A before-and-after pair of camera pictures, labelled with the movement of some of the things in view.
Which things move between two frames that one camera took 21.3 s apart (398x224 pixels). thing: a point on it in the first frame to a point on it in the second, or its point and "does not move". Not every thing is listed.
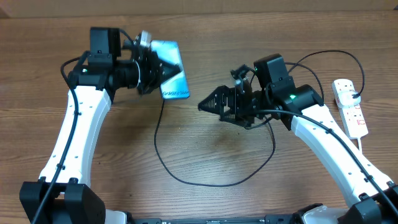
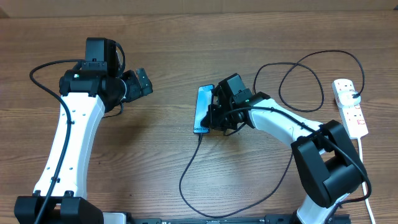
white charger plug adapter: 346,99 does not move
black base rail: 268,219 does not move
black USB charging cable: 361,86 to 286,105
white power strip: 352,117 does not move
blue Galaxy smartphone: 176,86 to 204,99
